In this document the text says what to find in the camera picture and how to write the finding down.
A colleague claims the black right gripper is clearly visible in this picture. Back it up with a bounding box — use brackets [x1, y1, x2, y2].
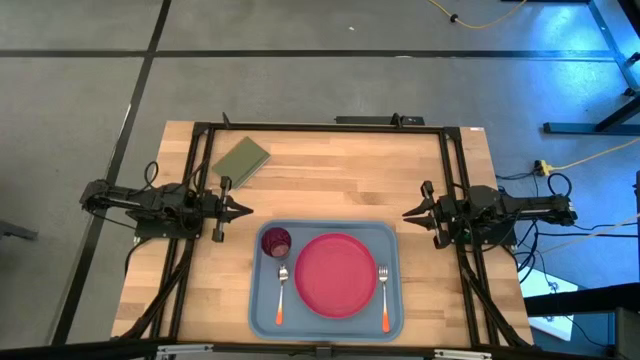
[401, 180, 457, 250]

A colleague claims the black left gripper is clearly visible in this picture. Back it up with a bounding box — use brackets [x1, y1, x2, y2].
[199, 175, 255, 244]

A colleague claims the dark red ribbed cup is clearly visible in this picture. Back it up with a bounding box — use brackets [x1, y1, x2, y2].
[260, 226, 293, 261]

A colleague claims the metal fork orange handle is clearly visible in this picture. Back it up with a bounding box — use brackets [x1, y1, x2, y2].
[377, 263, 392, 335]

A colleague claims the metal spoon orange handle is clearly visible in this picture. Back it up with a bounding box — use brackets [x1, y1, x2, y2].
[275, 263, 290, 326]

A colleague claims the red plastic plate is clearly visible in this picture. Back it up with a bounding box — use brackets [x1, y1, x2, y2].
[293, 232, 379, 320]

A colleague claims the blue plastic tray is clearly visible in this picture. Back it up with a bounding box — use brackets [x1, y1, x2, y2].
[248, 219, 405, 344]

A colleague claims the green notebook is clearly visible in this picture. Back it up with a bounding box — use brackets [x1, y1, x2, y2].
[211, 135, 273, 191]

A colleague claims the white floor sheet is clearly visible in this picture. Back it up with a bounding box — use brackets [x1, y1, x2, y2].
[518, 268, 581, 342]

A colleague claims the black slanted beam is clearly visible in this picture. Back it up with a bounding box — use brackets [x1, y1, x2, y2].
[523, 281, 640, 317]

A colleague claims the black metal floor stand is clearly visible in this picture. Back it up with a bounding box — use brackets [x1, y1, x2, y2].
[499, 0, 640, 137]

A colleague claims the black overhead rig beam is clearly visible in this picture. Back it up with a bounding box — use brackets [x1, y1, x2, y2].
[0, 337, 640, 360]

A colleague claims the grey flat floor object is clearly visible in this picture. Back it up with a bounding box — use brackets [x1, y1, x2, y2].
[0, 220, 39, 243]

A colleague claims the grey box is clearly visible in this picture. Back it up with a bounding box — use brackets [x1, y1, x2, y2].
[613, 307, 640, 360]

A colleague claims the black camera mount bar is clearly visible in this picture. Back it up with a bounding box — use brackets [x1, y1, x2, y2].
[334, 113, 426, 127]

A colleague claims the black metal table frame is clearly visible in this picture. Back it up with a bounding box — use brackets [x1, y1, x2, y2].
[119, 112, 534, 351]

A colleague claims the looped black cable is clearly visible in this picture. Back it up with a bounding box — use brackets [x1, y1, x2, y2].
[544, 171, 572, 197]

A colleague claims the pale thin cable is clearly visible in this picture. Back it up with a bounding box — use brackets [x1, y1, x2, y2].
[538, 213, 640, 255]

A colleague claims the black floor cable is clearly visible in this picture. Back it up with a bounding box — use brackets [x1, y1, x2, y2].
[572, 219, 640, 232]
[534, 230, 640, 240]

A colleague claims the yellow cable with black plug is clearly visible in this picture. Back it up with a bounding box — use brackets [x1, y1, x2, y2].
[428, 0, 529, 31]

